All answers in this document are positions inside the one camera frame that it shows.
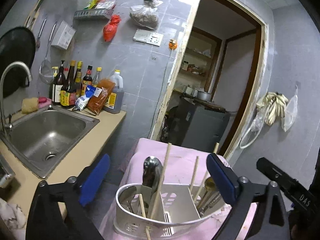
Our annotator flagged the brass spoon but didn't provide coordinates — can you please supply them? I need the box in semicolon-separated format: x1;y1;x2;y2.
197;177;216;211

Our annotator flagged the metal fork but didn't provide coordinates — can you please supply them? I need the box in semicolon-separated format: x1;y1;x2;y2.
199;193;221;217

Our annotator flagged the wooden chopstick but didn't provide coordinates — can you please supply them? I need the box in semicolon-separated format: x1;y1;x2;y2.
193;142;219;203
150;143;172;219
189;156;200;192

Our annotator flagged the white plastic utensil caddy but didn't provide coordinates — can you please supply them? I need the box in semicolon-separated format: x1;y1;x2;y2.
113;183;228;239

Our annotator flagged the dark metal knife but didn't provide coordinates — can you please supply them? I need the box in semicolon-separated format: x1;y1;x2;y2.
119;186;139;215

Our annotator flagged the right hand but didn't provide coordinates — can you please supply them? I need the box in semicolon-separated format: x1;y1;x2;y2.
288;210;319;239

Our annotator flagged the white rag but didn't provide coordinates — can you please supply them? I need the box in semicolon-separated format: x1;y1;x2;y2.
1;199;27;239

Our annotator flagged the stainless steel sink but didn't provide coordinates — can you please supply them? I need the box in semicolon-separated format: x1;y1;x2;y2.
1;105;100;179

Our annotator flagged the white mesh bag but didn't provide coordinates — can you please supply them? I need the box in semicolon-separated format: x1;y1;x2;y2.
281;86;298;132

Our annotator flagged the chrome faucet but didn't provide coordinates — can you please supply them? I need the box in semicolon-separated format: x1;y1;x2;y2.
1;61;32;135

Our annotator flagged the blue white packet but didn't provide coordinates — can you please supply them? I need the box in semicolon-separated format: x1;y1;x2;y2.
73;85;102;111

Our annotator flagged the yellow sponge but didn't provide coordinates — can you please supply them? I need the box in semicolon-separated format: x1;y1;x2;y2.
21;98;39;114

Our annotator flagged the orange spice bag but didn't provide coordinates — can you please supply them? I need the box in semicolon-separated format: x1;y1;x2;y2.
87;79;115;115

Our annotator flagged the grey metal cabinet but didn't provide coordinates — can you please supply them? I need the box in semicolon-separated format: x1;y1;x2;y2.
168;97;230;152

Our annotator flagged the dark soy sauce bottle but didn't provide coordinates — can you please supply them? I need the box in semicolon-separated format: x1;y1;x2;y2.
60;60;76;108

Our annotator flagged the large oil jug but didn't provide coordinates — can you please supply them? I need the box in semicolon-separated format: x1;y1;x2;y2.
103;69;124;114

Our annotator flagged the metal strainer ladle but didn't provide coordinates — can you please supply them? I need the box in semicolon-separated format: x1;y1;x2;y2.
39;22;57;85

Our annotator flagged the black wok pan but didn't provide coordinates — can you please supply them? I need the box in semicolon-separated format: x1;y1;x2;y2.
1;27;36;88

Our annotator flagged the red plastic bag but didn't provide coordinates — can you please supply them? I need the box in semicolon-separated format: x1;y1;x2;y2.
103;15;121;42

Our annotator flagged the hanging bag of dried goods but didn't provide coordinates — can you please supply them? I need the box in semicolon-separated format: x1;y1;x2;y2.
130;0;163;30

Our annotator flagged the white hose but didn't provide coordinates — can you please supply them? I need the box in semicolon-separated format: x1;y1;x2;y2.
238;123;262;150

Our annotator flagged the white wall box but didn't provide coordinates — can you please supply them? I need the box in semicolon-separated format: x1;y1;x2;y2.
51;21;76;50

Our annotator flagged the wall socket plate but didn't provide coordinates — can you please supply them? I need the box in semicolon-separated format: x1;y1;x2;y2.
133;29;163;47

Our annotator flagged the orange wall hook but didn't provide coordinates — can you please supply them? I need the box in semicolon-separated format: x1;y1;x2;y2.
168;39;177;50

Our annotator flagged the grey wall shelf rack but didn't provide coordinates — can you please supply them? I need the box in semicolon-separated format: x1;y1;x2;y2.
74;9;113;20

